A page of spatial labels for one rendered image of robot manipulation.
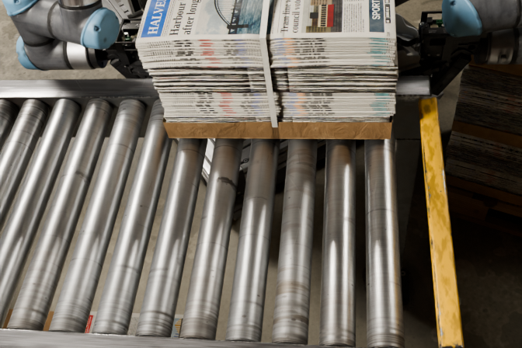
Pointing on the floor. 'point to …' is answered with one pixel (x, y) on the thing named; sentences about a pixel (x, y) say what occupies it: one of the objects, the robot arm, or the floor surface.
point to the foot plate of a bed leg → (401, 288)
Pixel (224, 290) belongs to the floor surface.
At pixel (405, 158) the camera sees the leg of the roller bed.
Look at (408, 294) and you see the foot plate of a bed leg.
